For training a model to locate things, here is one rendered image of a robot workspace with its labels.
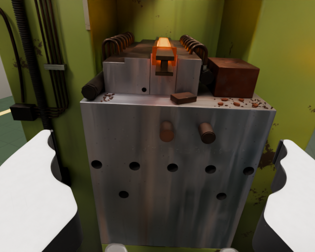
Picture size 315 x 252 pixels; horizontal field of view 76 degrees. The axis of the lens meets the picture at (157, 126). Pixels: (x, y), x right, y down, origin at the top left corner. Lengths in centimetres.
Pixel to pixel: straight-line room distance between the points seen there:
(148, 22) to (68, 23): 39
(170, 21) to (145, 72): 49
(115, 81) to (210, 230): 47
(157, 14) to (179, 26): 9
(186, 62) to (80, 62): 30
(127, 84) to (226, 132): 23
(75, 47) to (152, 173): 38
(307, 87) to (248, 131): 31
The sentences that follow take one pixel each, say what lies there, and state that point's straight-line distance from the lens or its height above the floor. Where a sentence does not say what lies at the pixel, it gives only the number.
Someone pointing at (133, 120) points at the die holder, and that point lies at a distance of 41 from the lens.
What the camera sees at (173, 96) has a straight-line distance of 41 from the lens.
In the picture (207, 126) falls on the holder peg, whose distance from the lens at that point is 39.
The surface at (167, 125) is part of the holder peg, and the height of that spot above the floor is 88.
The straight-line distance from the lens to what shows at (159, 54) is 33.
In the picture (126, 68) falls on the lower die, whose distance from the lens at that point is 44.
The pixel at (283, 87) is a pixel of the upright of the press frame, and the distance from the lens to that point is 68.
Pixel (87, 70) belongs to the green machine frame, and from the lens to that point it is 61.
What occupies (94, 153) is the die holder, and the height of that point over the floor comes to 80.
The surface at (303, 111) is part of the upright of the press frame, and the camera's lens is 74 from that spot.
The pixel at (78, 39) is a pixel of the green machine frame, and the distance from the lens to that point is 60.
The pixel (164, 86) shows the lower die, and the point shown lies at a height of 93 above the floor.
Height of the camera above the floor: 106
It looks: 28 degrees down
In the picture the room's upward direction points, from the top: 2 degrees clockwise
